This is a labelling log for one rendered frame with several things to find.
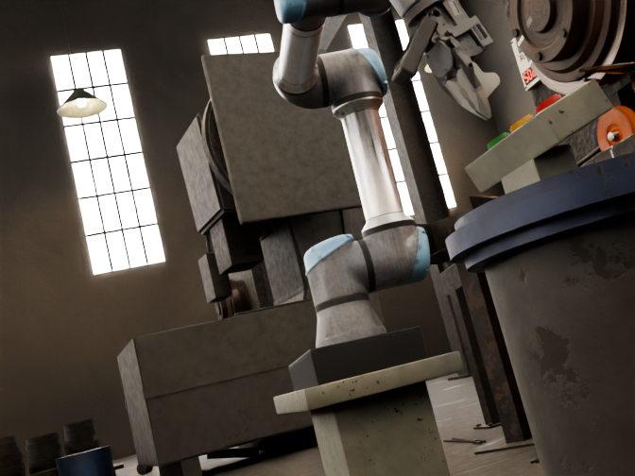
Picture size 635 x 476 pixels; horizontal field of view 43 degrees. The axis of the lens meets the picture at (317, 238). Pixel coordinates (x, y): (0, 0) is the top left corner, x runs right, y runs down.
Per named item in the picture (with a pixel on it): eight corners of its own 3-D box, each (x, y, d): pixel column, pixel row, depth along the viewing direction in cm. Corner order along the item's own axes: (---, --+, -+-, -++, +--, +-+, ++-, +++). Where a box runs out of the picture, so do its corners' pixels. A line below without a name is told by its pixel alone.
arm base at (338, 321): (329, 348, 157) (317, 299, 160) (310, 360, 171) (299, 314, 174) (398, 332, 162) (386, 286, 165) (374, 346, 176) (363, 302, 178)
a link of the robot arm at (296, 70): (262, 77, 183) (270, -39, 135) (308, 69, 184) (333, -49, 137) (273, 124, 181) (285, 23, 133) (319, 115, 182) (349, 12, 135)
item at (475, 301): (489, 443, 250) (429, 224, 263) (568, 430, 234) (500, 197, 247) (458, 457, 234) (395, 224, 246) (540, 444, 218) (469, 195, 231)
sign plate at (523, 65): (530, 90, 263) (515, 41, 266) (575, 54, 238) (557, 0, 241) (524, 91, 262) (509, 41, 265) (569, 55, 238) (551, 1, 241)
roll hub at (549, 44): (603, 8, 196) (553, 82, 220) (555, -72, 208) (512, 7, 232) (584, 10, 194) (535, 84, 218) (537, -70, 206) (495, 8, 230)
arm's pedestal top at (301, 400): (308, 411, 145) (303, 389, 146) (277, 415, 176) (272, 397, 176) (465, 370, 154) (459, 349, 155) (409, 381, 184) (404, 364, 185)
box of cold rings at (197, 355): (308, 439, 489) (279, 314, 503) (359, 435, 414) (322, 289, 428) (141, 485, 451) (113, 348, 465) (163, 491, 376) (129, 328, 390)
